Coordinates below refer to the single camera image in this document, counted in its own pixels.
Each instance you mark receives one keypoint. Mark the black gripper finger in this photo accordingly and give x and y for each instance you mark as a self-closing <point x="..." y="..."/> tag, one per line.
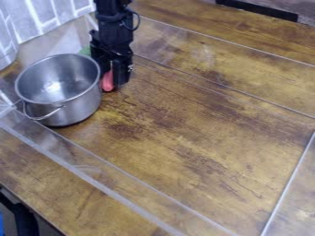
<point x="102" y="55"/>
<point x="123" y="68"/>

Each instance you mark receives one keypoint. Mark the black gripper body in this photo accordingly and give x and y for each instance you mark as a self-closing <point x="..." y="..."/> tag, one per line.
<point x="115" y="32"/>

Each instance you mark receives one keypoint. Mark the pink spoon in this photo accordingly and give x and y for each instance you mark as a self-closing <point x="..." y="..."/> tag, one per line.
<point x="108" y="84"/>

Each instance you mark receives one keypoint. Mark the green bumpy toy vegetable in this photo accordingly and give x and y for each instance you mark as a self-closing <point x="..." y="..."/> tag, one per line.
<point x="86" y="51"/>

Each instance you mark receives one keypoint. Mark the stainless steel pot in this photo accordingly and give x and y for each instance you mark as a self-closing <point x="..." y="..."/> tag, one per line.
<point x="60" y="90"/>

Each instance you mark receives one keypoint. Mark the white patterned curtain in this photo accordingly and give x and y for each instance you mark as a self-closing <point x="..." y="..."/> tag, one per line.
<point x="28" y="18"/>

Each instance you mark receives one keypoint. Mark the clear acrylic table barrier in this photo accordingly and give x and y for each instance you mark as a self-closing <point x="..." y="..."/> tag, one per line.
<point x="199" y="150"/>

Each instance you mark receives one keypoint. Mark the black bar at back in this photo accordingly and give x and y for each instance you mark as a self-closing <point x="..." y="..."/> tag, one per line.
<point x="263" y="10"/>

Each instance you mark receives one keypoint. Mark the black table leg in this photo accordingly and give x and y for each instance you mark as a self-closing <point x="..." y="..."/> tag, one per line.
<point x="27" y="225"/>

